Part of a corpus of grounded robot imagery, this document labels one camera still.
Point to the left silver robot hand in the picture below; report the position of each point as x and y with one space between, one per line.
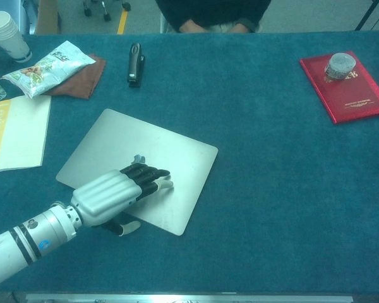
107 195

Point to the silver laptop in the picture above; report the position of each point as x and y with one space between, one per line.
139 148

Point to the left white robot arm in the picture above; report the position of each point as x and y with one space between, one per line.
25 240

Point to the white yellow Lexicon notebook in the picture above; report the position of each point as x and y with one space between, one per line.
22 132

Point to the brown folded cloth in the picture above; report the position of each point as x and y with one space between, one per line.
85 82

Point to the black stapler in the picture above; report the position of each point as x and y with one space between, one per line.
135 63

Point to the white nut snack bag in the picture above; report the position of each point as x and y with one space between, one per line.
47 71

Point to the blue table cloth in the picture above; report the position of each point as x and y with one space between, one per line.
271 221

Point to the office chair wheel base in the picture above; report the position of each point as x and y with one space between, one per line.
106 15

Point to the stack of paper cups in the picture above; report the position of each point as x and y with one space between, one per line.
9 38

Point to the brown cardboard box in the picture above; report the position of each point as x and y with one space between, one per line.
47 19

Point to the person in dark clothes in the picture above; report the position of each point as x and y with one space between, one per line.
208 12

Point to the red hardcover certificate folder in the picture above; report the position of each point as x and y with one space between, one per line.
353 101

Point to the black tripod leg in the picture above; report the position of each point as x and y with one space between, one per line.
368 14

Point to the aluminium profile rail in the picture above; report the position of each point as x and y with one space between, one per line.
189 298

